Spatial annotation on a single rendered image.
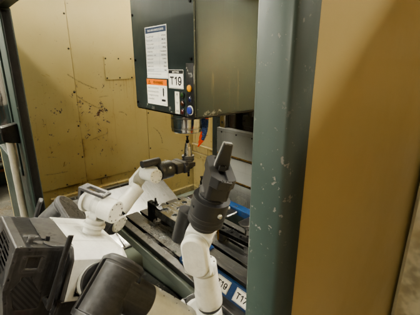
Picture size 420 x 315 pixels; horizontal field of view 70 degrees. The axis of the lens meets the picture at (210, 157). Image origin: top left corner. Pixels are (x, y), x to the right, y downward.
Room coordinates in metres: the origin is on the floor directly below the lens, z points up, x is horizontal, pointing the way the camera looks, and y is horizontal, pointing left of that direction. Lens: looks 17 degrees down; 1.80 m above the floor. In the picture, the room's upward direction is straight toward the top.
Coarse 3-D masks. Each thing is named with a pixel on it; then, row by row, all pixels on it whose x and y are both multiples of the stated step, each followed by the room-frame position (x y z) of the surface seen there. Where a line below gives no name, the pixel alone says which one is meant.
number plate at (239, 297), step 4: (236, 292) 0.98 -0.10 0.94; (240, 292) 0.97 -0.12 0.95; (244, 292) 0.96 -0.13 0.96; (236, 296) 0.97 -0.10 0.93; (240, 296) 0.96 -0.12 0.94; (244, 296) 0.95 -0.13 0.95; (232, 300) 0.96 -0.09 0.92; (236, 300) 0.96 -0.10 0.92; (240, 300) 0.95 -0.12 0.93; (244, 300) 0.94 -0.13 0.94; (240, 304) 0.94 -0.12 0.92; (244, 304) 0.93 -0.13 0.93; (244, 308) 0.92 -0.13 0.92
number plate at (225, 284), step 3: (219, 276) 1.06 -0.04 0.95; (222, 276) 1.05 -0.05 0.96; (219, 279) 1.05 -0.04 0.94; (222, 279) 1.04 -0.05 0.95; (225, 279) 1.04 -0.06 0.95; (219, 282) 1.04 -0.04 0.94; (222, 282) 1.04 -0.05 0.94; (225, 282) 1.03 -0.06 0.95; (228, 282) 1.02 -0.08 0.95; (231, 282) 1.02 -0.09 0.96; (222, 285) 1.03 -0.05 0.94; (225, 285) 1.02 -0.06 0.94; (228, 285) 1.02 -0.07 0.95; (222, 288) 1.02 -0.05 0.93; (225, 288) 1.01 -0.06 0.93; (228, 288) 1.01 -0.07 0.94; (222, 291) 1.01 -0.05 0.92; (225, 291) 1.00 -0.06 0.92
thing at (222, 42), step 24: (144, 0) 1.34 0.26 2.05; (168, 0) 1.21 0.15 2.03; (192, 0) 1.11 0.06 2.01; (216, 0) 1.17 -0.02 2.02; (240, 0) 1.25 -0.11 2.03; (144, 24) 1.35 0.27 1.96; (168, 24) 1.22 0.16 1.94; (192, 24) 1.11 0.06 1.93; (216, 24) 1.17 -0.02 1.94; (240, 24) 1.25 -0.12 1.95; (144, 48) 1.36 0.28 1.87; (168, 48) 1.22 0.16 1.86; (192, 48) 1.11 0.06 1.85; (216, 48) 1.17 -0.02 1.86; (240, 48) 1.25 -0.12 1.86; (144, 72) 1.37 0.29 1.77; (216, 72) 1.17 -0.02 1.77; (240, 72) 1.26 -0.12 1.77; (144, 96) 1.38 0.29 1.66; (168, 96) 1.23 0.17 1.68; (216, 96) 1.17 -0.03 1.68; (240, 96) 1.26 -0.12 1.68
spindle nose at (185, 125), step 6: (174, 120) 1.42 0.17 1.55; (180, 120) 1.41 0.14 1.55; (186, 120) 1.40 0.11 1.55; (192, 120) 1.41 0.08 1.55; (198, 120) 1.43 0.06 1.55; (174, 126) 1.42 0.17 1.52; (180, 126) 1.41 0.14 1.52; (186, 126) 1.40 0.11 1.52; (192, 126) 1.41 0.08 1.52; (198, 126) 1.43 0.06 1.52; (180, 132) 1.41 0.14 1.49; (186, 132) 1.40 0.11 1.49; (192, 132) 1.41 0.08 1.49
